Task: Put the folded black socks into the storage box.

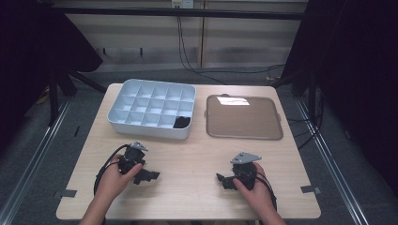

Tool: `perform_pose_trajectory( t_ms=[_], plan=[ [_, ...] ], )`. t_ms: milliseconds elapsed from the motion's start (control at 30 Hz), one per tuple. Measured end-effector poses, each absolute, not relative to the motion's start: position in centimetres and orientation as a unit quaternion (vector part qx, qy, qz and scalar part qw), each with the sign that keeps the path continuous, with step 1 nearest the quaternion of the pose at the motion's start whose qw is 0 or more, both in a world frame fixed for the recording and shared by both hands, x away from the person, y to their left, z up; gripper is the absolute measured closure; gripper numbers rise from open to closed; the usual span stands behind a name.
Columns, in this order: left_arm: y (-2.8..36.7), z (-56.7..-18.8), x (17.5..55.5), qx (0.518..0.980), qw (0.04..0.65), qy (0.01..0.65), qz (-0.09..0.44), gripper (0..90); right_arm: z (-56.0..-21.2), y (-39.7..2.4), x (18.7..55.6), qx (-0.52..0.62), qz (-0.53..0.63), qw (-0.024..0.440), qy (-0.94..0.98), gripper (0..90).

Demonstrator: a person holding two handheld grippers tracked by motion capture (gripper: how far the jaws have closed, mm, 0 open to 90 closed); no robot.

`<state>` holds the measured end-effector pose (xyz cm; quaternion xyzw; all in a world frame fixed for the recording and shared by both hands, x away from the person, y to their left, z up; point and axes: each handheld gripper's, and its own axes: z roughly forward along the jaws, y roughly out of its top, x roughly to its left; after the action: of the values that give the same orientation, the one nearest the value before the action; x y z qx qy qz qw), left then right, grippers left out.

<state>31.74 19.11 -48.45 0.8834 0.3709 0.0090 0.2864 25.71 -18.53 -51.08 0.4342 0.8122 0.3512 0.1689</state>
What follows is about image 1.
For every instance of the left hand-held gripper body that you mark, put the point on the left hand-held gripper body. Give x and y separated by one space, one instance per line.
131 159

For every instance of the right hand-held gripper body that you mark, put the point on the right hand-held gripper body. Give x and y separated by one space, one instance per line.
245 175

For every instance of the white divided storage box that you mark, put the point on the white divided storage box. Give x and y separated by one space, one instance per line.
150 106

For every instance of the black sock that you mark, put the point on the black sock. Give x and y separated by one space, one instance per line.
181 122

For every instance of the person's right hand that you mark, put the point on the person's right hand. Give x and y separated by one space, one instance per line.
259 197

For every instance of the person's left hand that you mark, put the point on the person's left hand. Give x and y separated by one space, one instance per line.
112 184

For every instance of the brown flat tray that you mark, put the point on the brown flat tray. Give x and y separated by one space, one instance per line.
242 118

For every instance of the grey tape piece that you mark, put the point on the grey tape piece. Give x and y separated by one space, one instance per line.
67 193
310 189

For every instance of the black metal stand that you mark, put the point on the black metal stand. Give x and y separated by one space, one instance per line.
312 100
53 100

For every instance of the dark curtain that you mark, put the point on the dark curtain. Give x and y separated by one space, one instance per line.
359 93
28 62

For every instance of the black horizontal bar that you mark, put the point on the black horizontal bar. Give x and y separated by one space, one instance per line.
156 12

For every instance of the aluminium floor rail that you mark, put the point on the aluminium floor rail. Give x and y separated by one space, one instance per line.
331 162
34 159

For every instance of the white wall outlet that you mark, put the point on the white wall outlet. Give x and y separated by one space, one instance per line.
183 3

